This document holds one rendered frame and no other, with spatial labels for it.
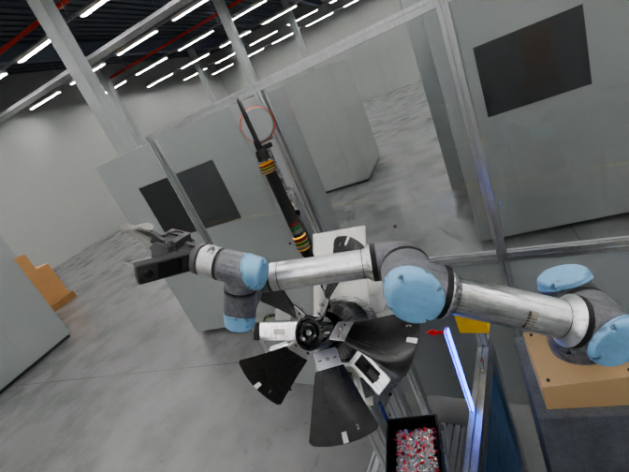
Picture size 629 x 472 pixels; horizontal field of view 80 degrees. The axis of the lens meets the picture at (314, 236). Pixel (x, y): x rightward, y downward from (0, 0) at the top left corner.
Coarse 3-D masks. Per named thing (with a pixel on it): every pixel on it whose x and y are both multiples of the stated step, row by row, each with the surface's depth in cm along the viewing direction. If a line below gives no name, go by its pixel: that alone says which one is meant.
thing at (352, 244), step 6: (336, 240) 141; (342, 240) 136; (348, 240) 132; (354, 240) 128; (336, 246) 139; (342, 246) 134; (348, 246) 130; (354, 246) 127; (360, 246) 124; (336, 252) 138; (330, 288) 129; (324, 294) 135; (330, 294) 127
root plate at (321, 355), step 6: (330, 348) 130; (336, 348) 131; (318, 354) 128; (324, 354) 129; (330, 354) 129; (336, 354) 130; (318, 360) 128; (324, 360) 128; (330, 360) 128; (336, 360) 129; (318, 366) 127; (324, 366) 127; (330, 366) 128
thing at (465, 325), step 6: (456, 318) 131; (462, 318) 130; (468, 318) 129; (462, 324) 131; (468, 324) 130; (474, 324) 129; (480, 324) 128; (486, 324) 127; (462, 330) 132; (468, 330) 131; (474, 330) 130; (480, 330) 129; (486, 330) 128
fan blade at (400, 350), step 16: (368, 320) 126; (384, 320) 123; (400, 320) 120; (352, 336) 122; (368, 336) 120; (384, 336) 117; (400, 336) 116; (416, 336) 114; (368, 352) 116; (384, 352) 114; (400, 352) 112; (400, 368) 109
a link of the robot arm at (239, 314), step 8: (224, 288) 84; (224, 296) 85; (232, 296) 83; (240, 296) 83; (248, 296) 84; (256, 296) 90; (224, 304) 86; (232, 304) 84; (240, 304) 84; (248, 304) 84; (256, 304) 89; (224, 312) 87; (232, 312) 84; (240, 312) 84; (248, 312) 85; (224, 320) 88; (232, 320) 85; (240, 320) 85; (248, 320) 86; (232, 328) 86; (240, 328) 86; (248, 328) 87
